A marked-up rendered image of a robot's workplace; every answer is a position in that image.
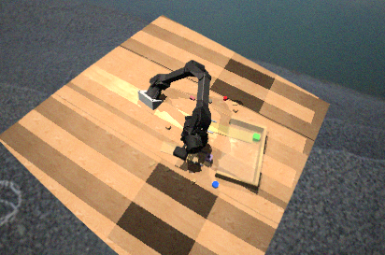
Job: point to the yellow flat strip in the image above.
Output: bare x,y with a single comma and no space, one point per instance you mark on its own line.
218,128

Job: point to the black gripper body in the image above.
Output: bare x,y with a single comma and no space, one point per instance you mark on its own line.
179,152

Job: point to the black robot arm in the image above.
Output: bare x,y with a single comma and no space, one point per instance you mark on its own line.
195,139

